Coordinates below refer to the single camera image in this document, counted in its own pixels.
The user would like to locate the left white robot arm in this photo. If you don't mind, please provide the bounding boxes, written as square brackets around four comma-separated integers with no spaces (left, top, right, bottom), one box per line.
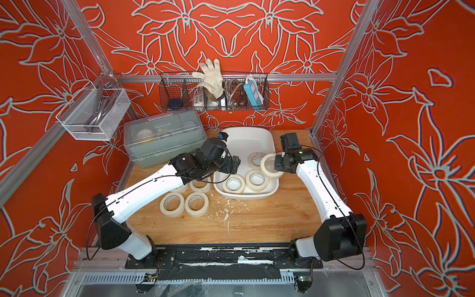
[90,153,241,260]

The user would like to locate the beige tape roll twelve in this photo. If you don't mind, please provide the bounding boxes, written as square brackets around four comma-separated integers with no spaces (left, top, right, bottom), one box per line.
[223,174,246,194]

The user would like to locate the beige tape roll five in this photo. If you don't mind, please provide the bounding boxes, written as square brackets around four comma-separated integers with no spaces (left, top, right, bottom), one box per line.
[261,153,284,180]

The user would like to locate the black wire basket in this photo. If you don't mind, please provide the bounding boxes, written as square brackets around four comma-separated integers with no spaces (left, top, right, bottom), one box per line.
[159,72,270,111]

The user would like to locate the grey lidded storage box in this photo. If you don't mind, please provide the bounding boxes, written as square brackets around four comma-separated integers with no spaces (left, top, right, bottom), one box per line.
[124,111,207,168]

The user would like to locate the white wire basket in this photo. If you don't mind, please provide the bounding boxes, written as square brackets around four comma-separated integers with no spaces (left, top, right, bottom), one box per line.
[56,84,131,141]

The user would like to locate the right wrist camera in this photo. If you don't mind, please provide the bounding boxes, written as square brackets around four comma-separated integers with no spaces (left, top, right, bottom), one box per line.
[280,132,302,154]

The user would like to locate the beige tape roll two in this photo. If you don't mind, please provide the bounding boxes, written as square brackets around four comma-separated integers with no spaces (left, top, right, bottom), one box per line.
[170,184,189,194]

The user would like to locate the beige tape roll nine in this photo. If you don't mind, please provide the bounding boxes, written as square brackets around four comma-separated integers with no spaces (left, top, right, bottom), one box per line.
[185,192,210,218]

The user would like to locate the white power strip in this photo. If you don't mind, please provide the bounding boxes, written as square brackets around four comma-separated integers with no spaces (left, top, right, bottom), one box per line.
[192,91,205,111]

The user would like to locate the beige tape roll ten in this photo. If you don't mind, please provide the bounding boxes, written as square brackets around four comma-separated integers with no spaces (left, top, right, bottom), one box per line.
[249,152,265,170]

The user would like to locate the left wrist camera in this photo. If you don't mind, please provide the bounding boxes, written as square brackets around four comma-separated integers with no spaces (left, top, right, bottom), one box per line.
[199,132,229,162]

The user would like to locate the beige tape roll six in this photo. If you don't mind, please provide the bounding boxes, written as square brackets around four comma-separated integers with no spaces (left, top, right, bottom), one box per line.
[246,170,269,192]

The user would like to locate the beige tape roll three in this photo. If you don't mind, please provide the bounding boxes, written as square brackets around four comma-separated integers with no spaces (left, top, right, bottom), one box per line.
[160,193,185,218]

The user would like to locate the dark blue round lid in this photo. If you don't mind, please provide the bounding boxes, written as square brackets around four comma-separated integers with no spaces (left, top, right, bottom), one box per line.
[167,98,184,110]

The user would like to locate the white plastic tray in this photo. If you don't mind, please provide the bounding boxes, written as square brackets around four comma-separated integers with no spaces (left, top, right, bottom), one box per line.
[214,127,279,200]

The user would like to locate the blue box in basket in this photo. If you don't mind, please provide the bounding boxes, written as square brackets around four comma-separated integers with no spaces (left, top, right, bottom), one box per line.
[244,75,264,110]

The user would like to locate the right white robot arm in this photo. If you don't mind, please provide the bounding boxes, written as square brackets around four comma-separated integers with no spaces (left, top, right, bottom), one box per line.
[274,153,367,262]

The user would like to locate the beige tape roll eight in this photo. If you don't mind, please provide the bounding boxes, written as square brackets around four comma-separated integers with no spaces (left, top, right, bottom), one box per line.
[189,177,212,193]

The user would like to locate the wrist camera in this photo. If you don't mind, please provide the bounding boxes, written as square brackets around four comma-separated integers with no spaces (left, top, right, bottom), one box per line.
[280,132,302,154]
[199,132,229,162]

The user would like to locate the white work glove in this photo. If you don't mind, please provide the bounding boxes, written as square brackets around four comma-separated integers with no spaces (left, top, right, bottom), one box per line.
[192,58,224,99]

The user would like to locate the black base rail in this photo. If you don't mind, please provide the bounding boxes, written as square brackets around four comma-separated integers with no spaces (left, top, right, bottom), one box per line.
[125,242,323,281]

